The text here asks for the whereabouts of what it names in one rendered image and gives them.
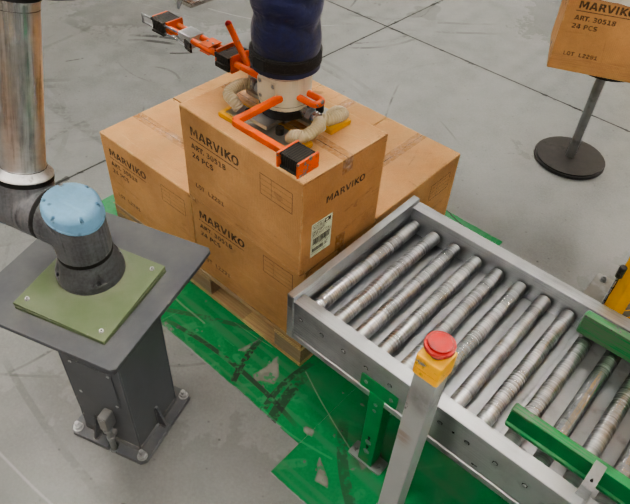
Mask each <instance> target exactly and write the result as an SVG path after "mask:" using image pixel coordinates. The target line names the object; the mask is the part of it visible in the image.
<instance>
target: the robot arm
mask: <svg viewBox="0 0 630 504"><path fill-rule="evenodd" d="M41 2H42V0H0V223H3V224H6V225H8V226H11V227H13V228H15V229H17V230H19V231H22V232H24V233H26V234H28V235H30V236H33V237H35V238H37V239H39V240H41V241H44V242H46V243H48V244H50V245H52V246H53V248H54V250H55V253H56V256H57V259H56V264H55V275H56V278H57V281H58V283H59V285H60V286H61V287H62V288H63V289H64V290H66V291H67V292H69V293H72V294H75V295H81V296H89V295H95V294H99V293H102V292H105V291H107V290H109V289H110V288H112V287H113V286H115V285H116V284H117V283H118V282H119V281H120V279H121V278H122V276H123V274H124V272H125V260H124V256H123V254H122V252H121V251H120V249H119V248H118V247H117V246H116V245H115V244H114V243H113V242H112V238H111V234H110V230H109V226H108V222H107V218H106V214H105V208H104V205H103V203H102V201H101V199H100V197H99V195H98V194H97V192H96V191H95V190H94V189H92V188H89V187H88V186H87V185H84V184H81V183H73V182H71V183H63V185H61V186H59V185H55V174H54V169H53V167H52V166H51V165H49V164H48V163H47V162H46V140H45V111H44V82H43V54H42V25H41ZM72 269H73V270H72Z"/></svg>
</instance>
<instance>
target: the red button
mask: <svg viewBox="0 0 630 504"><path fill-rule="evenodd" d="M456 348H457V344H456V341H455V339H454V338H453V337H452V336H451V335H450V334H448V333H446V332H443V331H432V332H430V333H428V334H427V335H426V337H425V339H424V349H425V351H426V352H427V353H428V354H429V355H430V356H431V357H432V358H433V359H435V360H445V359H449V358H451V357H452V356H453V355H454V354H455V351H456Z"/></svg>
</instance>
